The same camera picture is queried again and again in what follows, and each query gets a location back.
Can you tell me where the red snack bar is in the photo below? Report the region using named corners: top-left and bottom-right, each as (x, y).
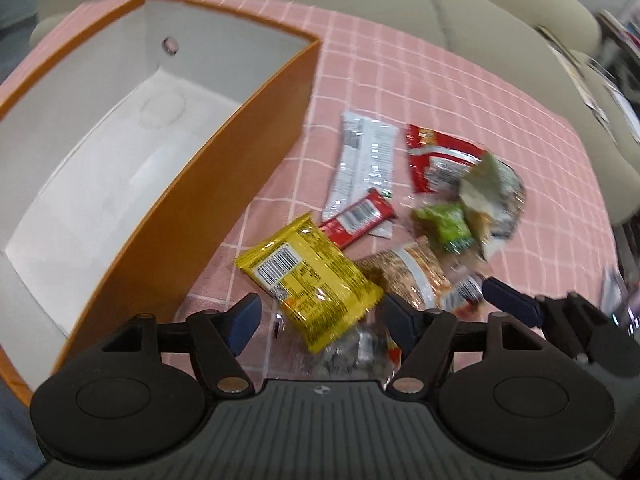
top-left (319, 188), bottom-right (396, 249)

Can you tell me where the white snack bar wrapper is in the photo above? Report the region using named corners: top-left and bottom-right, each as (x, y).
top-left (321, 110), bottom-right (399, 221)

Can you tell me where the yellow snack packet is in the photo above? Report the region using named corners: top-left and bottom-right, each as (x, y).
top-left (234, 214), bottom-right (384, 353)

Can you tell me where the red snack packet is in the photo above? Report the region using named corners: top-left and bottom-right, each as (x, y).
top-left (405, 125), bottom-right (486, 197)

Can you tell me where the clear candy bag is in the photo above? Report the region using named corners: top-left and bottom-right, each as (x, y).
top-left (264, 308), bottom-right (401, 387)

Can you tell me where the pink checkered tablecloth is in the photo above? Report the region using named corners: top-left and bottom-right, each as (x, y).
top-left (0, 0), bottom-right (621, 394)

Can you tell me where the silver green snack bag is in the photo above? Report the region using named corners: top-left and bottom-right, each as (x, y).
top-left (458, 152), bottom-right (526, 261)

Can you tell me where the green raisin packet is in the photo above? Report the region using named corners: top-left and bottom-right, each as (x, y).
top-left (411, 203), bottom-right (475, 254)

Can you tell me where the clear nut snack packet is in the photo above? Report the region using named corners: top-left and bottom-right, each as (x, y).
top-left (356, 237), bottom-right (491, 318)

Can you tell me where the orange cardboard box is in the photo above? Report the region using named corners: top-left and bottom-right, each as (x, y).
top-left (1, 0), bottom-right (321, 402)

